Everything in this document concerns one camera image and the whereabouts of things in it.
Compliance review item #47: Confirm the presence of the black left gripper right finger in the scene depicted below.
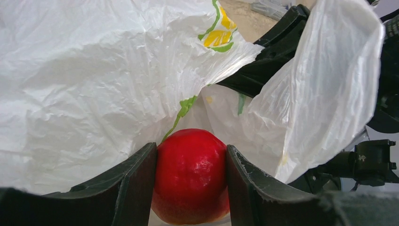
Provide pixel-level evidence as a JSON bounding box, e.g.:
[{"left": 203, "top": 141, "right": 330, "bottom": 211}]
[{"left": 226, "top": 145, "right": 399, "bottom": 226}]

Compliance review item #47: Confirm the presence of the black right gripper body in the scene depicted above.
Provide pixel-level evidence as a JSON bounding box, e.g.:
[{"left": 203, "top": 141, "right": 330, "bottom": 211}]
[{"left": 216, "top": 3, "right": 399, "bottom": 186}]

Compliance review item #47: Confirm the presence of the red fake apple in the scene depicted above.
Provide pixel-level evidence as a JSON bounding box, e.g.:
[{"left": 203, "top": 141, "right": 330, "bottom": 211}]
[{"left": 152, "top": 129, "right": 230, "bottom": 225}]

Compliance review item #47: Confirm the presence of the white plastic shopping bag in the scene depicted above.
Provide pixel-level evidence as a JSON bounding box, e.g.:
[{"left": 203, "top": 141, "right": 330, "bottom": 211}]
[{"left": 0, "top": 0, "right": 386, "bottom": 195}]

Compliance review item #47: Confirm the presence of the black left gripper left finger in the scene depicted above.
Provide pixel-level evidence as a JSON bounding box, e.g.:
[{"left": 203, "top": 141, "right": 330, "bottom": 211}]
[{"left": 0, "top": 143, "right": 157, "bottom": 226}]

